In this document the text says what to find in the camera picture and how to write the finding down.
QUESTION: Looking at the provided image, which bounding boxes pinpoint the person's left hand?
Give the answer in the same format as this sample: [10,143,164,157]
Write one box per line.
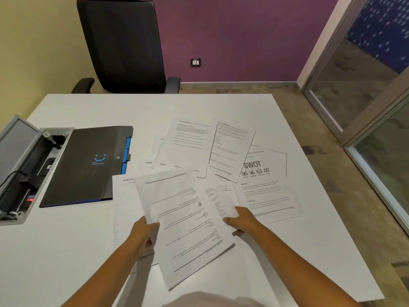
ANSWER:
[129,216,160,258]

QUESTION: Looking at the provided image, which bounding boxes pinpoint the person's right hand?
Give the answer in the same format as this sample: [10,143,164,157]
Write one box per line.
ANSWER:
[222,206,266,237]

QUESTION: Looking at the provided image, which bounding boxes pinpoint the stapled white printed document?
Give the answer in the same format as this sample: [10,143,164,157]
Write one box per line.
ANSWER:
[134,167,237,291]

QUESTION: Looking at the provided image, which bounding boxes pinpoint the person's left forearm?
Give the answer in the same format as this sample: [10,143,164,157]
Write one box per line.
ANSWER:
[60,235,146,307]

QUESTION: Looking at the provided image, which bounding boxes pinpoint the person's right forearm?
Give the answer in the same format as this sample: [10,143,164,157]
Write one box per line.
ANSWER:
[245,217,363,307]

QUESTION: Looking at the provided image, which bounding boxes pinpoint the person's white shirt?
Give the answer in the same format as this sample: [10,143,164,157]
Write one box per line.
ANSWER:
[161,291,268,307]

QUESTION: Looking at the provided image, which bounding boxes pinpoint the spread of loose paper sheets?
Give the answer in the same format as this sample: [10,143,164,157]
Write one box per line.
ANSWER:
[111,118,303,266]

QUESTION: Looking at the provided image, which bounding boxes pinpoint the black folder with blue tabs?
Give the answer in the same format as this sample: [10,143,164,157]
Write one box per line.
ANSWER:
[39,125,134,208]

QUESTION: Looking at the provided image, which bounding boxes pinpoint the black mesh office chair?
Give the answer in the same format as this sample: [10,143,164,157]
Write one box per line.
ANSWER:
[71,0,181,95]

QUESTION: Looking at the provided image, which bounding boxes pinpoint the black power cable with plug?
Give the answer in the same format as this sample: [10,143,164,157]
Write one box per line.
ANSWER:
[0,170,39,190]

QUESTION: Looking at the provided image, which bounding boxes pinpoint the grey table cable box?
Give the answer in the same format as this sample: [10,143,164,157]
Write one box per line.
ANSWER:
[0,114,75,226]

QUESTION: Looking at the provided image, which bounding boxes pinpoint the glass door with metal frame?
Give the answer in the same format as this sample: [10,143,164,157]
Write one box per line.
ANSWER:
[343,92,409,236]

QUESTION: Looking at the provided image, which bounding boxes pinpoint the glass partition with metal frame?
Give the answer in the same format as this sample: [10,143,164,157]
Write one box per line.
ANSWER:
[297,0,409,145]

